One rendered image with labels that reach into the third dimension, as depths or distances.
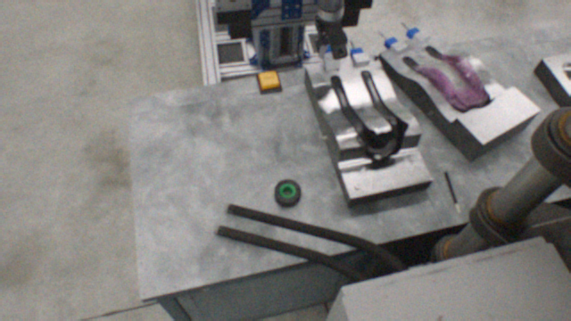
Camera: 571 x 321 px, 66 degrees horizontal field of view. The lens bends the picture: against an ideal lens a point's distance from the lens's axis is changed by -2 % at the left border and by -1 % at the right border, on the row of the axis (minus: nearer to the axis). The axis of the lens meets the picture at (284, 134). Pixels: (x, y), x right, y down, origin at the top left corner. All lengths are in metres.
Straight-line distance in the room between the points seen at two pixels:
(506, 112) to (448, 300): 1.05
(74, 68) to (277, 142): 1.79
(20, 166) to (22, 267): 0.56
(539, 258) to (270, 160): 0.93
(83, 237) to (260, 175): 1.17
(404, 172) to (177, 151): 0.72
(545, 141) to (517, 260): 0.17
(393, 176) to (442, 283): 0.79
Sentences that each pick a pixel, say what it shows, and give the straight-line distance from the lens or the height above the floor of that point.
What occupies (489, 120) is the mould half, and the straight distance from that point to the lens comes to 1.55.
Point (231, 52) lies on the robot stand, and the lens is 2.56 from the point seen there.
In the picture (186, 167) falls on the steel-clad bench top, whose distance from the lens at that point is 1.45.
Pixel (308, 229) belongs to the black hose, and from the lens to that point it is 1.24.
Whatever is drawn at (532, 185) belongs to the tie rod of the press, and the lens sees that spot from 0.80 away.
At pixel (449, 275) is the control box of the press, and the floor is 1.47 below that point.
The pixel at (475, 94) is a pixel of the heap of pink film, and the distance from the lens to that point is 1.62.
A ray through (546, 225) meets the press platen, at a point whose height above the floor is 1.29.
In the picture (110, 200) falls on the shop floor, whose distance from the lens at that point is 2.40.
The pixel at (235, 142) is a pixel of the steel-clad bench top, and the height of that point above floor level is 0.80.
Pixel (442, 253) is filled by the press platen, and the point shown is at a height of 1.04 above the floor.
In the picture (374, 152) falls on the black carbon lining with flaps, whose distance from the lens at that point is 1.40.
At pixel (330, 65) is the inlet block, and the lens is 1.53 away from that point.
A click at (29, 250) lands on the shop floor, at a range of 2.44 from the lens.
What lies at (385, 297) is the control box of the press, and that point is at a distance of 0.60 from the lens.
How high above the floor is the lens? 2.04
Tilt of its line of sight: 56 degrees down
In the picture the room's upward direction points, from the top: 2 degrees clockwise
